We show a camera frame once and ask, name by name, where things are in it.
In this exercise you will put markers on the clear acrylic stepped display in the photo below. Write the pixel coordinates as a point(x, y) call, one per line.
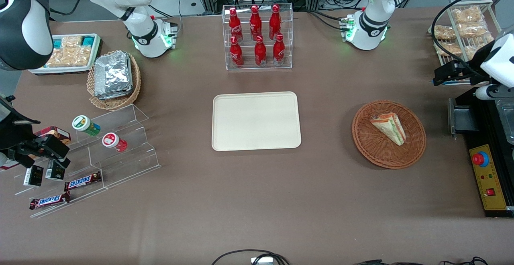
point(128, 152)

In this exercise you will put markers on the red cola bottle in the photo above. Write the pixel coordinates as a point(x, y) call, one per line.
point(278, 50)
point(255, 23)
point(235, 26)
point(236, 52)
point(260, 52)
point(275, 22)

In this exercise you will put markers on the yellow control panel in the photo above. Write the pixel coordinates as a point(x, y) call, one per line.
point(492, 184)

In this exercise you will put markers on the teal snack packet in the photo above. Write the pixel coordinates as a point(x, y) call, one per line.
point(87, 40)
point(58, 43)

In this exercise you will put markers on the red-brown carton box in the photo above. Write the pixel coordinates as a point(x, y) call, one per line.
point(56, 132)

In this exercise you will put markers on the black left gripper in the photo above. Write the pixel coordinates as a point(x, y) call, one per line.
point(470, 73)

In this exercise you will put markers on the beige plastic tray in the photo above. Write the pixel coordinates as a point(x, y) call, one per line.
point(253, 122)

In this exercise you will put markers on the white rectangular snack tray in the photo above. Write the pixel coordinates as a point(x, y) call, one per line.
point(40, 70)

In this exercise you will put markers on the red cup with white lid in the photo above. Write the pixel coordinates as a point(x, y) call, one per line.
point(112, 141)

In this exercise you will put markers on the brown Snickers bar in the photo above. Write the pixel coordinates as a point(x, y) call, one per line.
point(49, 201)
point(82, 181)

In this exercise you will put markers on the steel pan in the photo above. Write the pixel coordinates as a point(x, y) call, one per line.
point(506, 116)

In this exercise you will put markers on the triangle sandwich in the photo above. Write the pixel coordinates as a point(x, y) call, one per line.
point(391, 128)

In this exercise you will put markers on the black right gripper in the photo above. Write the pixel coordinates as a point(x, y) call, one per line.
point(12, 135)

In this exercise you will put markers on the light tan wicker basket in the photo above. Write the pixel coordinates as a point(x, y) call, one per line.
point(114, 102)

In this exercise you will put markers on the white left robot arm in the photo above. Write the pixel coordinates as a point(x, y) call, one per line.
point(373, 0)

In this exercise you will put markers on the black machine housing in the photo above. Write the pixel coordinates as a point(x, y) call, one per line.
point(482, 124)

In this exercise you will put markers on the clear bag of crackers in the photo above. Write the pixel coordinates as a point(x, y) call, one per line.
point(71, 41)
point(59, 58)
point(82, 55)

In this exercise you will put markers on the small black box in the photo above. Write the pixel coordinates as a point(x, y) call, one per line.
point(33, 175)
point(55, 172)

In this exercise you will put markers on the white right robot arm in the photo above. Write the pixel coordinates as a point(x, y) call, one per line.
point(24, 28)

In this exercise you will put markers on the silver foil pack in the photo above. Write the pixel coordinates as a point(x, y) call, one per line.
point(113, 74)
point(120, 95)

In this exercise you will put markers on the clear acrylic bottle rack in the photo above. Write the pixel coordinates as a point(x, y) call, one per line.
point(288, 36)

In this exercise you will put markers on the green cup with white lid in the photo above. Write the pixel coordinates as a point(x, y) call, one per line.
point(84, 124)

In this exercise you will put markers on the brown round wicker basket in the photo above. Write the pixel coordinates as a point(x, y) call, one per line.
point(381, 152)

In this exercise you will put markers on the small silver device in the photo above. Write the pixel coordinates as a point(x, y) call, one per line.
point(262, 261)

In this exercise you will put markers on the clear bag of fried snacks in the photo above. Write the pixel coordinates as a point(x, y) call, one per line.
point(467, 15)
point(449, 48)
point(445, 32)
point(474, 48)
point(473, 29)

